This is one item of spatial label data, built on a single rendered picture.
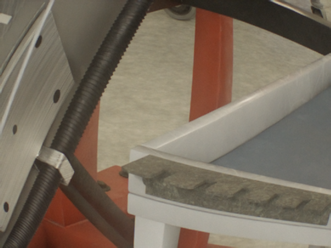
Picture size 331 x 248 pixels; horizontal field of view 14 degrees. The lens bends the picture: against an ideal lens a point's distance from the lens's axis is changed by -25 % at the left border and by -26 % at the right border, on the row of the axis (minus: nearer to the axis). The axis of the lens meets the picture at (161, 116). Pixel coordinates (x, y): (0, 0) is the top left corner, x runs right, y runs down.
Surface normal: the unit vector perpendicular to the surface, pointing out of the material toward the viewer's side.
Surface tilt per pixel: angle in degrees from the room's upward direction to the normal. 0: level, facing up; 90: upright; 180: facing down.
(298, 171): 0
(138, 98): 0
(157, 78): 0
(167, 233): 90
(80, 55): 90
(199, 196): 90
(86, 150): 90
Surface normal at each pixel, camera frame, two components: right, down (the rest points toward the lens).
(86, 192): 0.85, 0.23
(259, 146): 0.08, -0.94
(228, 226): -0.52, 0.23
